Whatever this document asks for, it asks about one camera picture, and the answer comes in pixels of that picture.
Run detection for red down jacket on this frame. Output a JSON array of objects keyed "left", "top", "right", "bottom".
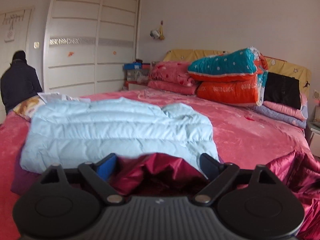
[{"left": 109, "top": 150, "right": 320, "bottom": 240}]

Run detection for white door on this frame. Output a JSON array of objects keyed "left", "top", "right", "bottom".
[{"left": 0, "top": 5, "right": 35, "bottom": 120}]

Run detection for pink and blue folded blankets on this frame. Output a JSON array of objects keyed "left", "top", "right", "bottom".
[{"left": 262, "top": 92, "right": 309, "bottom": 122}]

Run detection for black cushion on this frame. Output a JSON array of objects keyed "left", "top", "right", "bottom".
[{"left": 264, "top": 72, "right": 302, "bottom": 110}]

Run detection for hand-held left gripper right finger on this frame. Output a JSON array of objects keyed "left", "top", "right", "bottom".
[{"left": 194, "top": 152, "right": 277, "bottom": 204}]

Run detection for printed golden pillow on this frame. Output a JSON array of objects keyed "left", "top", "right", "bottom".
[{"left": 12, "top": 95, "right": 48, "bottom": 118}]

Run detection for white sliding wardrobe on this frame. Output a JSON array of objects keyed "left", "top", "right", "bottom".
[{"left": 42, "top": 0, "right": 143, "bottom": 94}]

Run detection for teal and orange quilt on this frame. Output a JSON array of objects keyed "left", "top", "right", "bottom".
[{"left": 187, "top": 46, "right": 269, "bottom": 107}]

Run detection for bed with pink cover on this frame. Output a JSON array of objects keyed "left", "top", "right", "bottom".
[{"left": 0, "top": 89, "right": 317, "bottom": 240}]

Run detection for white papers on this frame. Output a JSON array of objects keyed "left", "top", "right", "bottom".
[{"left": 37, "top": 92, "right": 90, "bottom": 103}]

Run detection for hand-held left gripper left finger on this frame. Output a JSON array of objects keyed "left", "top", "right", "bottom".
[{"left": 39, "top": 152, "right": 124, "bottom": 204}]

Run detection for red topped small cabinet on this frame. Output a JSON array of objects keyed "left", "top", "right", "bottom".
[{"left": 125, "top": 80, "right": 149, "bottom": 92}]

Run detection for light blue down jacket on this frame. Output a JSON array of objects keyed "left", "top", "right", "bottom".
[{"left": 19, "top": 97, "right": 220, "bottom": 174}]

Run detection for white nightstand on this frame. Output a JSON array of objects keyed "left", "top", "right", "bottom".
[{"left": 306, "top": 121, "right": 320, "bottom": 153}]

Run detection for purple folded jacket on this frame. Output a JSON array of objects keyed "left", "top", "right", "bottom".
[{"left": 11, "top": 155, "right": 43, "bottom": 194}]

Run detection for pink folded quilt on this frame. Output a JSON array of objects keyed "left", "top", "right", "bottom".
[{"left": 147, "top": 60, "right": 200, "bottom": 95}]

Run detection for clear storage box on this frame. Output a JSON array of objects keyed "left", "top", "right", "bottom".
[{"left": 126, "top": 69, "right": 150, "bottom": 82}]

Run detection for yellow headboard cover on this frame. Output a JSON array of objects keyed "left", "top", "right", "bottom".
[{"left": 163, "top": 49, "right": 312, "bottom": 98}]

